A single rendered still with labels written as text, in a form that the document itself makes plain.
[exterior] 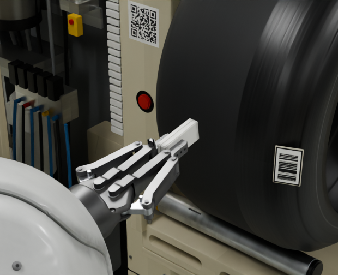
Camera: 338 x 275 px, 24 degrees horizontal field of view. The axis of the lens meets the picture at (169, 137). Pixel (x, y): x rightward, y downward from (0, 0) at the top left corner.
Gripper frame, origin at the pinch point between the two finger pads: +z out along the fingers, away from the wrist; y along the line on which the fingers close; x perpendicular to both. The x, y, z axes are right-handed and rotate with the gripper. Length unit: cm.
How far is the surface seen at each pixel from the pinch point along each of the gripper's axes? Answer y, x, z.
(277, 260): -3.7, 34.8, 17.6
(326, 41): -9.9, -7.9, 21.0
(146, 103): 32.3, 20.9, 27.0
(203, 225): 12.2, 35.0, 17.6
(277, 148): -8.5, 4.6, 11.0
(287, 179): -10.1, 9.5, 10.9
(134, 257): 37, 60, 22
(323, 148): -12.0, 7.3, 17.4
